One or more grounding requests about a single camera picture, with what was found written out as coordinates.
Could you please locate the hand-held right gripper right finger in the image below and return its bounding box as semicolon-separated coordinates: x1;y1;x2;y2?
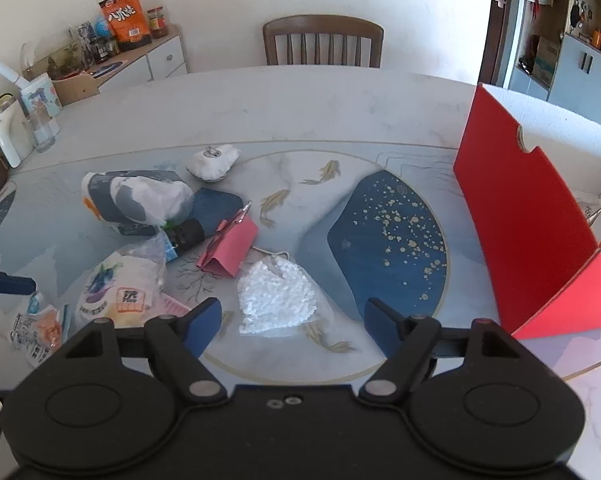
360;297;523;406

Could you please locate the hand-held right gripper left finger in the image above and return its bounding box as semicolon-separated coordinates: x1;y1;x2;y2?
65;297;228;406

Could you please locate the blue and white plastic bag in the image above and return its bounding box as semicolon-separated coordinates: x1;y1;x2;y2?
82;170;195;236

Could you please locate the red cardboard box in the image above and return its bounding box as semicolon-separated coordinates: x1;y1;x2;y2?
453;82;601;343

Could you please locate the orange and white packet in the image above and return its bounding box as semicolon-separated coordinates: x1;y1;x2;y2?
8;290;71;368

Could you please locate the bag of white foam beads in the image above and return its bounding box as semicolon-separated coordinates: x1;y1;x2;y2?
237;255;338;336

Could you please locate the blueberry print snack packet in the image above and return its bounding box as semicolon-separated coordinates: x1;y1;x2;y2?
74;252;167;328

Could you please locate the dark blue sock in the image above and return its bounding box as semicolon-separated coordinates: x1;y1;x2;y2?
193;187;246;241

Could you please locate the silver pen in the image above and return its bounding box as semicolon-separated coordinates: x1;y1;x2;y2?
220;201;254;231

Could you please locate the white electric kettle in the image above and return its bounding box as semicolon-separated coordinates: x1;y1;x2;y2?
0;92;35;168

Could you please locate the clear glass cup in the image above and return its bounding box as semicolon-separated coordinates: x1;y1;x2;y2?
22;110;56;153

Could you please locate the white printed canister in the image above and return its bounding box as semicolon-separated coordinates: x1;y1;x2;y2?
19;72;64;120

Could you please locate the light wooden box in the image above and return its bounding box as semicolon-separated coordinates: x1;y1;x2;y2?
50;72;101;107

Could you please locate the glass terrarium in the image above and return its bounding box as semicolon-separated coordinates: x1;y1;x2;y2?
20;35;98;81

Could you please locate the white side cabinet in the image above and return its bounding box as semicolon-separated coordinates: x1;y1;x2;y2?
88;25;188;93

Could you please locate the orange snack bag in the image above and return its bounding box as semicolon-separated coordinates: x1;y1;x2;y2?
98;0;146;52

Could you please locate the red-lidded sauce jar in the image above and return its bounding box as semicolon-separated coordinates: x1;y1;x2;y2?
147;6;168;39

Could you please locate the brown wooden chair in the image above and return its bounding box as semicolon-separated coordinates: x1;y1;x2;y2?
262;14;385;68

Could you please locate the small cardboard box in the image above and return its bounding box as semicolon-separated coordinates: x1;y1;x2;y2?
533;36;562;86

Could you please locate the dark brown door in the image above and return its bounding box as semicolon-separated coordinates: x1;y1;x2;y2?
477;0;513;86

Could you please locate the grey and wood wall cabinet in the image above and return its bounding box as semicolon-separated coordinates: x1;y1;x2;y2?
497;0;601;136

